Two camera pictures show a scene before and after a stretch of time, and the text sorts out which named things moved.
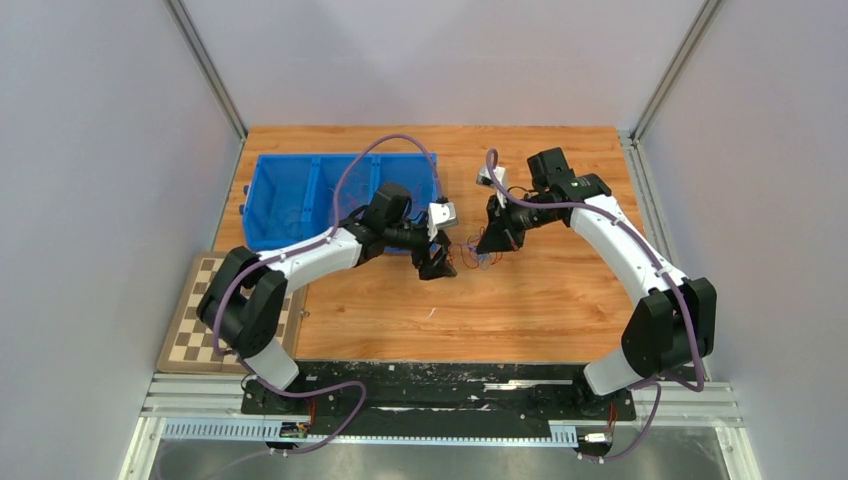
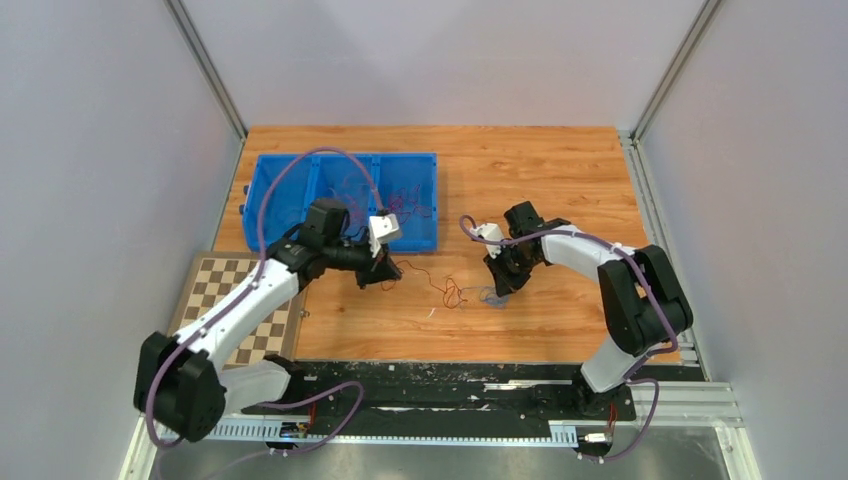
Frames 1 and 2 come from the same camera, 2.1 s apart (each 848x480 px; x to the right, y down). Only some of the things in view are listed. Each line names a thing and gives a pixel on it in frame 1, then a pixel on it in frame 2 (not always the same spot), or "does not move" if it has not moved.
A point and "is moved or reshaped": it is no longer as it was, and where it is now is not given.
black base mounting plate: x=437 y=393 does not move
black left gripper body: x=422 y=256 → x=367 y=266
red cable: x=463 y=255 → x=430 y=280
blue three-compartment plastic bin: x=290 y=199 does not move
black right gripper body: x=515 y=219 → x=512 y=266
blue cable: x=484 y=260 is moved or reshaped
